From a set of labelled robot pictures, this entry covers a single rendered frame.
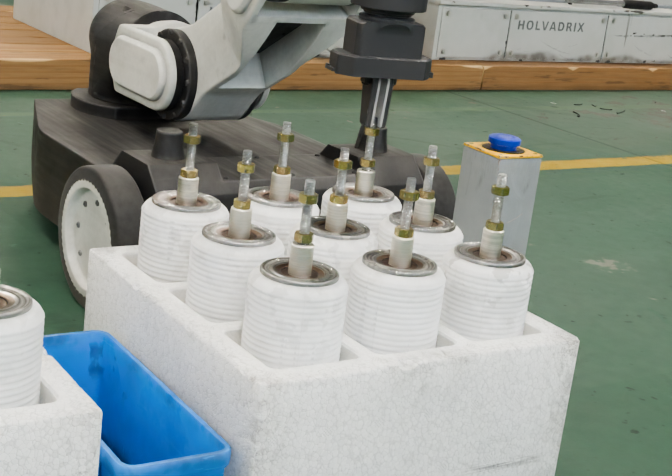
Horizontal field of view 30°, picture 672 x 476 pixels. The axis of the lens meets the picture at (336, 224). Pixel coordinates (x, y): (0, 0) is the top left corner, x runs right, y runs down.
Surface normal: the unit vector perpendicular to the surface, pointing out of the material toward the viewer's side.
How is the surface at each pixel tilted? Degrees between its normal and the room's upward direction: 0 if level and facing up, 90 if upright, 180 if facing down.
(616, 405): 0
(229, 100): 136
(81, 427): 90
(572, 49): 90
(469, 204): 90
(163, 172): 45
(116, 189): 31
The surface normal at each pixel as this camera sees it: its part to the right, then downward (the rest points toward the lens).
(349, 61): -0.38, 0.21
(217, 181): 0.48, -0.46
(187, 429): -0.83, 0.02
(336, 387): 0.54, 0.29
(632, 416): 0.12, -0.95
